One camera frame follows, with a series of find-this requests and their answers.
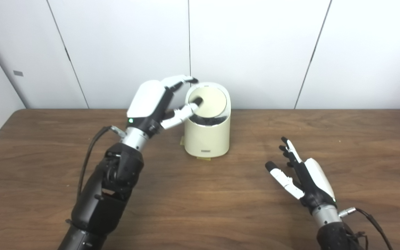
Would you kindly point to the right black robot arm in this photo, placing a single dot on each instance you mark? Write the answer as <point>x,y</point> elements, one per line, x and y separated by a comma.
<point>335,236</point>

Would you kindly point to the cream round bin lid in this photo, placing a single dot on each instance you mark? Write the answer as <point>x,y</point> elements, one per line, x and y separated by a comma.
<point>214,100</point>

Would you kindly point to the wide yellow tape piece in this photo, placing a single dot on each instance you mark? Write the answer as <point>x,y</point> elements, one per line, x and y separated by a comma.
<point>203,158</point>

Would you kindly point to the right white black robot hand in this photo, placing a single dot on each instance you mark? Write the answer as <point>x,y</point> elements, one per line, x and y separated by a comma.
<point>314,184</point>

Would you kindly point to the grey wall sticker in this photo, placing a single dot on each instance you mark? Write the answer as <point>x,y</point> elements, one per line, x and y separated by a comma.
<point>18,73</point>

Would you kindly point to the cream-colored bin body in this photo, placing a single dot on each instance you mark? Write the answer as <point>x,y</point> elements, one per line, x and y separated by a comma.
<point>207,139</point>

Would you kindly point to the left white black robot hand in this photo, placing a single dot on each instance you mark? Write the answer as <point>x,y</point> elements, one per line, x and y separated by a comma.
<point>148,104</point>

